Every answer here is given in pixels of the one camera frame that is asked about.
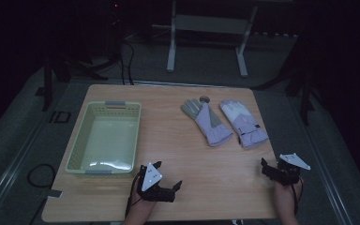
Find black tripod stand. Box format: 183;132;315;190
35;50;111;113
252;37;318;127

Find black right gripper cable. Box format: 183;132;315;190
290;176;305;217

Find lilac and white ski glove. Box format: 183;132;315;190
180;97;234;148
219;99;270;149

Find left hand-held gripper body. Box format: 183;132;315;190
136;161;176;203

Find black looped floor cable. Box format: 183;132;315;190
26;163;57;189

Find black hanging cables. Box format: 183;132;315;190
118;39;136;86

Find person's left hand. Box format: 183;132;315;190
129;187;158;217

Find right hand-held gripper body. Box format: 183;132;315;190
270;152;311;188

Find metal floor rail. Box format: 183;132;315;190
0;118;46;225
301;123;354;225

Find grey tape piece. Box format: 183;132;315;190
46;188;65;200

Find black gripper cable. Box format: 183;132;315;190
290;176;305;217
124;172;143;218

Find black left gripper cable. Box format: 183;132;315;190
124;172;143;218

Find person's right hand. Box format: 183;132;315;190
273;176;304;209

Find white metal stand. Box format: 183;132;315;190
166;0;259;79

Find pale green plastic basket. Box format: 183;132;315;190
65;100;143;175

